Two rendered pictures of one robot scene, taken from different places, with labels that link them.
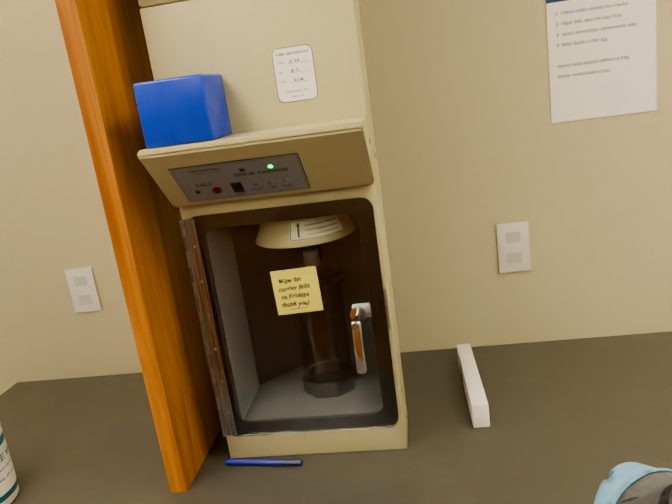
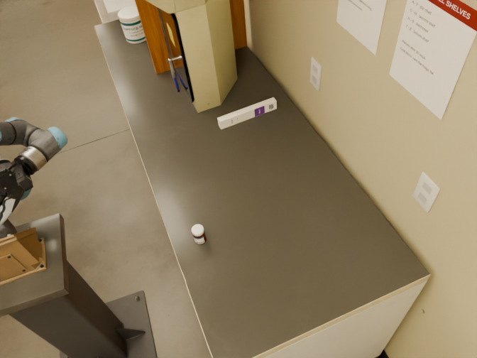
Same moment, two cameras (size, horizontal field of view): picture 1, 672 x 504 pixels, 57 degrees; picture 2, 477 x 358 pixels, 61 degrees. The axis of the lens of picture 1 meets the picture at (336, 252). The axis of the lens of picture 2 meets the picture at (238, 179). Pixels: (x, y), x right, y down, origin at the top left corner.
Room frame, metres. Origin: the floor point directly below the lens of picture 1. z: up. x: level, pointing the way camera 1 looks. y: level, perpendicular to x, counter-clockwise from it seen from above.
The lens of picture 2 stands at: (0.50, -1.38, 2.12)
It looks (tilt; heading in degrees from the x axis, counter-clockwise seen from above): 51 degrees down; 65
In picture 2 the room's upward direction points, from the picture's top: 8 degrees counter-clockwise
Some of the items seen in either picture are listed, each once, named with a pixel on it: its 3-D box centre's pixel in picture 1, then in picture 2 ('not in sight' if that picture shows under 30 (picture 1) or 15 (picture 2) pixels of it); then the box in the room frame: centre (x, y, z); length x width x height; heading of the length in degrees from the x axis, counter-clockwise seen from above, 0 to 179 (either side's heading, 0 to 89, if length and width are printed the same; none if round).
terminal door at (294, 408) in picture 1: (295, 324); (174, 45); (0.97, 0.08, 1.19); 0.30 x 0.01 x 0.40; 81
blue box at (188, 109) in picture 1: (185, 110); not in sight; (0.94, 0.19, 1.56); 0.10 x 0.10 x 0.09; 82
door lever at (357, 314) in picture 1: (359, 340); (175, 66); (0.92, -0.02, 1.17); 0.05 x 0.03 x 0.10; 171
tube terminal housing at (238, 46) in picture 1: (296, 227); (198, 6); (1.10, 0.06, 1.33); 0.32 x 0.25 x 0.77; 82
